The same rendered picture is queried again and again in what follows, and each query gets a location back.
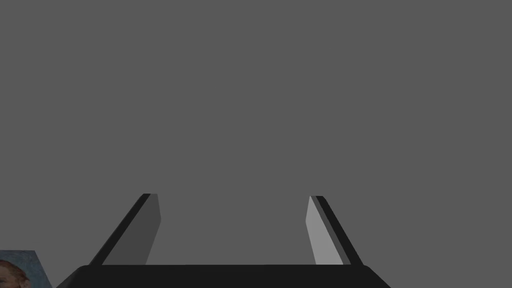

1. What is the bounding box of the portrait painting on wall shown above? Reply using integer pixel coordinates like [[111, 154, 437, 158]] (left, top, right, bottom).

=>
[[0, 249, 53, 288]]

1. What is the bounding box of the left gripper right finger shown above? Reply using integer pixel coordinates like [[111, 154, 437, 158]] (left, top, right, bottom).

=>
[[305, 195, 365, 266]]

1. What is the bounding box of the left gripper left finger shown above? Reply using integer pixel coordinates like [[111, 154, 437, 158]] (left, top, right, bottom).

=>
[[88, 193, 162, 266]]

